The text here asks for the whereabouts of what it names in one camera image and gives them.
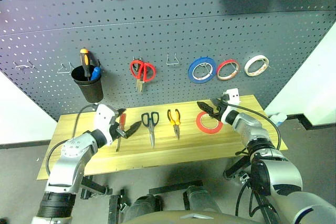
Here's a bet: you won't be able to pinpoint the grey robot torso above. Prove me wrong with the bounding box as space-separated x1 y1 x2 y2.
122 209 238 224

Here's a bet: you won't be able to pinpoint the thin red tape roll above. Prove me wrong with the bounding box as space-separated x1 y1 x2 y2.
216 58 241 81

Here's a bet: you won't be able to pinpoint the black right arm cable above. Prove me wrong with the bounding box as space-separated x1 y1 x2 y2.
225 103 282 154

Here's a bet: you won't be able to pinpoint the blue handled screwdriver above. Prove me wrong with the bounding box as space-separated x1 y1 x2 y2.
89 66 102 81

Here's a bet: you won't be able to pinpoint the black handled scissors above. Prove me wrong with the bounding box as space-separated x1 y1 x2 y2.
141 111 160 150

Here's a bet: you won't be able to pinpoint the black metal table crossbar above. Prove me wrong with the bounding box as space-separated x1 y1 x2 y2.
149 180 204 196

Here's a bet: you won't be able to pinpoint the white tape roll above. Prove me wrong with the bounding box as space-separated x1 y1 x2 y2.
244 54 270 77

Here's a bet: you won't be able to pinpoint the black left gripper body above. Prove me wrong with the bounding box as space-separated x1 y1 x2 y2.
109 122 129 143

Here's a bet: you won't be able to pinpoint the wide red tape roll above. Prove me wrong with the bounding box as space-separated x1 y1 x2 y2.
195 110 224 134

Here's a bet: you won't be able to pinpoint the blue tape roll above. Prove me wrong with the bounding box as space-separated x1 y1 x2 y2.
187 56 217 84

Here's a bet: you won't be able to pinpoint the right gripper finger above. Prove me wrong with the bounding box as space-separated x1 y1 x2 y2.
196 101 219 119
209 98 223 109

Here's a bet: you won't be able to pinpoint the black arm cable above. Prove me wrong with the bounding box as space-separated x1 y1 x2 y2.
225 103 282 154
46 104 99 176

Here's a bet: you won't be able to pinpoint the red handled scissors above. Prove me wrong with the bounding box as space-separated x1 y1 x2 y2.
129 60 156 94

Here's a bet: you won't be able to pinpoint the orange and black screwdriver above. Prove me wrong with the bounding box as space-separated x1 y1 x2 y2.
79 48 91 81

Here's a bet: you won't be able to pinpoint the dark rounded grey housing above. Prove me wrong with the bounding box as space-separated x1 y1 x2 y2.
128 194 162 219
183 185 223 213

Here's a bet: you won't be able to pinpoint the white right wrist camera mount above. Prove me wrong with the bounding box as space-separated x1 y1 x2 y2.
222 88 242 124

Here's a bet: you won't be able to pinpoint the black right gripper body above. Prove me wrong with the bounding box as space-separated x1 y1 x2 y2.
214 102 228 123

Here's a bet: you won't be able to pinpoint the red handled screwdriver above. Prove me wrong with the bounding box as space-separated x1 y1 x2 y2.
115 113 128 153

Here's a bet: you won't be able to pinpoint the orange handled needle-nose pliers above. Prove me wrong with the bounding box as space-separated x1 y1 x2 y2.
167 109 182 141

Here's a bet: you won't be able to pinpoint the black metal table strut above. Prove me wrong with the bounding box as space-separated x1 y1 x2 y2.
223 155 253 180
80 175 113 199

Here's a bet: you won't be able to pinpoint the black metal table leg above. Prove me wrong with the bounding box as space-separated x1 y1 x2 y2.
108 188 125 224

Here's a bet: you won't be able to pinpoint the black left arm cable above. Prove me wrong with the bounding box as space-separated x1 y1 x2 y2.
46 104 99 176

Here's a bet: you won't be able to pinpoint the black plastic cup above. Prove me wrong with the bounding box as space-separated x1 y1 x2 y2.
71 65 104 104

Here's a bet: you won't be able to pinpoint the grey metal pegboard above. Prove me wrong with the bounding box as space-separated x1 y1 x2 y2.
0 0 336 123

